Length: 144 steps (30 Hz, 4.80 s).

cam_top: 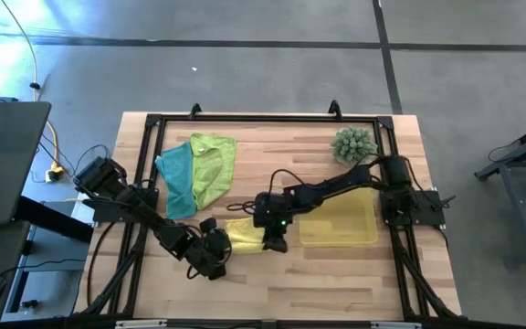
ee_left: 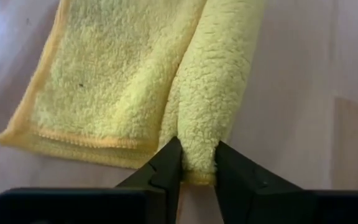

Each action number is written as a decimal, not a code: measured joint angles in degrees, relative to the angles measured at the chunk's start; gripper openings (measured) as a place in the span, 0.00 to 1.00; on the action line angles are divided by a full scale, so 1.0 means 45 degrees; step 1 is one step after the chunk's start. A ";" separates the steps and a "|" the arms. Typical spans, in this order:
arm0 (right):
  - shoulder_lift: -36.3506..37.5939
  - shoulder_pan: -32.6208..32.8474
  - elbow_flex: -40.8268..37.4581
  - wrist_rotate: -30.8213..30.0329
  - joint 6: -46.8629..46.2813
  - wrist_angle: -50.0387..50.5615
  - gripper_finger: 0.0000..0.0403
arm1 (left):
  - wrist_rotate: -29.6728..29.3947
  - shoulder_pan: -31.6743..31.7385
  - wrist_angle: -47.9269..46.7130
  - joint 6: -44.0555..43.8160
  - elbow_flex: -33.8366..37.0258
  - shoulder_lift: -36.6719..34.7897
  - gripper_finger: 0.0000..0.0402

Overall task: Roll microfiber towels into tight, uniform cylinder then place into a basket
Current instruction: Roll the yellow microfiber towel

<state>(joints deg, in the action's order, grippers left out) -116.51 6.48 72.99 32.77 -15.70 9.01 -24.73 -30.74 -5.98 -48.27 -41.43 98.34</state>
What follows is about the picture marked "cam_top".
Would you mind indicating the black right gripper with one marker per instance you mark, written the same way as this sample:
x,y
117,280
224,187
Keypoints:
x,y
270,212

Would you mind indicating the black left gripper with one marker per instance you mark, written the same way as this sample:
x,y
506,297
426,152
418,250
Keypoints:
x,y
219,244

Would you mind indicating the yellow microfiber towel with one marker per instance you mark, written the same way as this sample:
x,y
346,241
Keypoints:
x,y
245,237

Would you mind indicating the teal microfiber towel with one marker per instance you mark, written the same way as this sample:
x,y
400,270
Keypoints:
x,y
178,183

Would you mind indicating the green microfiber towel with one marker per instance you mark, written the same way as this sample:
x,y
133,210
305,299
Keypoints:
x,y
213,169

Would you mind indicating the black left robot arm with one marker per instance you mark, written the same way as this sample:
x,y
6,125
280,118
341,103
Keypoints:
x,y
153,219

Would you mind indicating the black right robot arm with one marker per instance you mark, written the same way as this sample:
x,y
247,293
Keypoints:
x,y
336,187

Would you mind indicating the yellow translucent plastic basket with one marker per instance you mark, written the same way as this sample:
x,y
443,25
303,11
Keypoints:
x,y
340,224

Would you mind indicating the green artificial succulent plant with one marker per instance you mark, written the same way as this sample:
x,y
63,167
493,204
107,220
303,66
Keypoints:
x,y
353,146

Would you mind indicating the yellow power plug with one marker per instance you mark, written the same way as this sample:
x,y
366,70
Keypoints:
x,y
55,173

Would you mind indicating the dark grey desk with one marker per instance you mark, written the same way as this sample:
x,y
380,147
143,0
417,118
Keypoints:
x,y
7,160

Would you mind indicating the black metal cart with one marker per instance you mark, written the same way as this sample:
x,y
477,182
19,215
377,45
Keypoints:
x,y
518,154

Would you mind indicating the silver metal bracket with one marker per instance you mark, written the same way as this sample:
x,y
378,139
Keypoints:
x,y
395,325
139,324

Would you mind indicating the black aluminium table frame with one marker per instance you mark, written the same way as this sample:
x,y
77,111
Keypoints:
x,y
267,119

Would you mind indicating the black frame clamp bracket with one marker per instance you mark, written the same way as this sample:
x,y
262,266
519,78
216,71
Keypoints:
x,y
195,112
334,109

